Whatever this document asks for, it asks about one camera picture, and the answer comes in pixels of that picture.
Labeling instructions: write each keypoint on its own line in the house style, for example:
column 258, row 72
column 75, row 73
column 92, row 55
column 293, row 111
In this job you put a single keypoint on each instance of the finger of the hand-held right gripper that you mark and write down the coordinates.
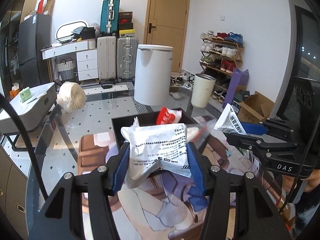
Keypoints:
column 253, row 129
column 250, row 143

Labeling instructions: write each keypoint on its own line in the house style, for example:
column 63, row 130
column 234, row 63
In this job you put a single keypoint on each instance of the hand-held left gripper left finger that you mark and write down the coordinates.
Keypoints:
column 120, row 170

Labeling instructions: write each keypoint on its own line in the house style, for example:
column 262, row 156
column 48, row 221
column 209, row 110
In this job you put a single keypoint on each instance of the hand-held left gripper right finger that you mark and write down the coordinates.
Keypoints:
column 197, row 170

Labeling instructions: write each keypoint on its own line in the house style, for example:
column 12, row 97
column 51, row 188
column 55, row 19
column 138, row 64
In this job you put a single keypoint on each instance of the white green medicine sachet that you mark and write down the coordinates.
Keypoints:
column 230, row 121

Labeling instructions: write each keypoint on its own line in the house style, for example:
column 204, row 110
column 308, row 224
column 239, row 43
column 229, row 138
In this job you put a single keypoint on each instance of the large white printed packet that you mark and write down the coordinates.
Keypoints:
column 155, row 150

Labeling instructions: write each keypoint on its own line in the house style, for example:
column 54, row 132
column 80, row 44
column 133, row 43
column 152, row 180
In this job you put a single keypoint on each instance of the black cardboard box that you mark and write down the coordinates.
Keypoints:
column 147, row 120

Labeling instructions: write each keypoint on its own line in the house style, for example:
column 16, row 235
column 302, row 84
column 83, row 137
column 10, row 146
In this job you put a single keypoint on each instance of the person's right forearm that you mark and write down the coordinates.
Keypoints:
column 308, row 217

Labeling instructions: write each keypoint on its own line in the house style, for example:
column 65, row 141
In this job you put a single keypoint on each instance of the person's right hand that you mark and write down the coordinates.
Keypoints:
column 290, row 185

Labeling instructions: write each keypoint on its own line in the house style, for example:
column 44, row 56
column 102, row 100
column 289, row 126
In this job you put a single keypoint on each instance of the open cardboard box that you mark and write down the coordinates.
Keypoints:
column 260, row 107

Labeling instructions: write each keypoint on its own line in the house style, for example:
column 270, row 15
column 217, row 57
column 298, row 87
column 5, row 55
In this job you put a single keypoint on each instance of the purple foam mat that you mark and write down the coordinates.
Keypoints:
column 236, row 85

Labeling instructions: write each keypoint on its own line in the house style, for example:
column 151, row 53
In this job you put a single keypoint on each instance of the red white snack bag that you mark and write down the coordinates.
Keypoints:
column 165, row 116

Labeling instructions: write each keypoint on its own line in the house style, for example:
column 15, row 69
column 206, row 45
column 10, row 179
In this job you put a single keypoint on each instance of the white cup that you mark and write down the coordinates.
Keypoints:
column 202, row 92

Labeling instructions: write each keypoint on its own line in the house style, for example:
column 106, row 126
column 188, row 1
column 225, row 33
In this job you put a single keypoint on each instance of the wooden shoe rack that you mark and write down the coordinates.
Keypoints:
column 238, row 52

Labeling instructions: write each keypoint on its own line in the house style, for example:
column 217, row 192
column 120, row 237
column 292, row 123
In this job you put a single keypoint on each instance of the rows of sneakers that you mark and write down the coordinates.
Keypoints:
column 222, row 51

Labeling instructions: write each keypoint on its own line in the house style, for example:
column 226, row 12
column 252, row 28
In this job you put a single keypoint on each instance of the black slipper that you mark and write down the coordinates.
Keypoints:
column 107, row 86

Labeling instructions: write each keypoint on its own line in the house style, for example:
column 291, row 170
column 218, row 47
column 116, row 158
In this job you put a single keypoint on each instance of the scattered white sneakers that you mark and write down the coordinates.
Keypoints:
column 180, row 80

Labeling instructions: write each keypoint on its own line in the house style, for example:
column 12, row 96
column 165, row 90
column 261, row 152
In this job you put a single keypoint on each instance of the white cylindrical bin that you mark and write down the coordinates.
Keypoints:
column 152, row 75

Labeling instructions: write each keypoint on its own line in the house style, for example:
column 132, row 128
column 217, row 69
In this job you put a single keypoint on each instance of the grey white side table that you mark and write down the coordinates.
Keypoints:
column 27, row 112

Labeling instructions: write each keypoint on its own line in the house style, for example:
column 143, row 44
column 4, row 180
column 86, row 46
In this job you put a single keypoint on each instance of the silver pen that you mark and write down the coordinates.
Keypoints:
column 37, row 97

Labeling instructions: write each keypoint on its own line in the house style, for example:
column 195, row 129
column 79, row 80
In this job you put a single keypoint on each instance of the beige cabinet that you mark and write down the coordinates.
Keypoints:
column 12, row 192

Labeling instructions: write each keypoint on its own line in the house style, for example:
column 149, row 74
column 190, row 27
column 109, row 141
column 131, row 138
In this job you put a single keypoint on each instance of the white dresser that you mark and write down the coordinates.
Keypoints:
column 86, row 62

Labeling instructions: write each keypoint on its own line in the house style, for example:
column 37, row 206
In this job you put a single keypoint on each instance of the silver suitcase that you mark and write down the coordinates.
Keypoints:
column 127, row 57

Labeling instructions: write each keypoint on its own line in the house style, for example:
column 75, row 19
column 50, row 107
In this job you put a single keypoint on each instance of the white suitcase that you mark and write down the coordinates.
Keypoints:
column 107, row 57

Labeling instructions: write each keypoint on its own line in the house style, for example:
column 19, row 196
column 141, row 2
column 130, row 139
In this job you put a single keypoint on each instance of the grey white woven basket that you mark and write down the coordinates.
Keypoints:
column 66, row 68

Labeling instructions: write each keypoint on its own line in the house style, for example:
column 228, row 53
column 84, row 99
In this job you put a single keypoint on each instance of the green tissue box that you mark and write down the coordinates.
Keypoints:
column 25, row 95

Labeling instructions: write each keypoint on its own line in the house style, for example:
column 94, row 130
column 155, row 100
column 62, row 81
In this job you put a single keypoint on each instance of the orange box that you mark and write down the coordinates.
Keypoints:
column 14, row 92

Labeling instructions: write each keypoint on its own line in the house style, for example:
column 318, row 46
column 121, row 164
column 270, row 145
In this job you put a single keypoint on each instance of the wooden door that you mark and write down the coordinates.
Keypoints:
column 167, row 25

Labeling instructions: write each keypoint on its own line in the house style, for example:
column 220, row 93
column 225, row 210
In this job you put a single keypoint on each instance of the stack of shoe boxes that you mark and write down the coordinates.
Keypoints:
column 127, row 33

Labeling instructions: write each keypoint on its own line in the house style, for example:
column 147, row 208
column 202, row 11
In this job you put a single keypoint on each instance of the black bag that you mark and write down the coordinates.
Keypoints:
column 86, row 33

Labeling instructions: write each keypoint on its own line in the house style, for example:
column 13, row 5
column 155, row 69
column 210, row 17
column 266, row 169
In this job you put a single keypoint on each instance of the dark shoe box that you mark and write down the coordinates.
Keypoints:
column 126, row 26

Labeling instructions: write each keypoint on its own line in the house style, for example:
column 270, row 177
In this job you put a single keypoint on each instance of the dark grey refrigerator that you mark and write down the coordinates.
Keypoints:
column 35, row 50

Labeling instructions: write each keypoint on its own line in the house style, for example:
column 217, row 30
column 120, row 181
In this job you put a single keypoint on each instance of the red black shoe box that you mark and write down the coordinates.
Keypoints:
column 125, row 21

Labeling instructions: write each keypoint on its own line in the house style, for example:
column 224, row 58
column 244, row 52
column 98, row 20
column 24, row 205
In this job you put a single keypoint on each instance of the oval mirror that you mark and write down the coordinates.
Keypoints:
column 71, row 28

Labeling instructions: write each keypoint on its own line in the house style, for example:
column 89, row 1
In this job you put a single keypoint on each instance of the teal suitcase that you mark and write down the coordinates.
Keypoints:
column 110, row 17

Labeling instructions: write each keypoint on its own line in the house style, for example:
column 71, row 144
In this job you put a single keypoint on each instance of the dark glass cabinet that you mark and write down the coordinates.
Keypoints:
column 10, row 55

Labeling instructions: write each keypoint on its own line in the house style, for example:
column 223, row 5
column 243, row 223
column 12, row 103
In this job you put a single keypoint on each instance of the brown cardboard piece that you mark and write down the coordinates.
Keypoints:
column 50, row 6

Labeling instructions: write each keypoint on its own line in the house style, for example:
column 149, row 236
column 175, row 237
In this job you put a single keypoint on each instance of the red carton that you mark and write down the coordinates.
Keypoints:
column 41, row 6

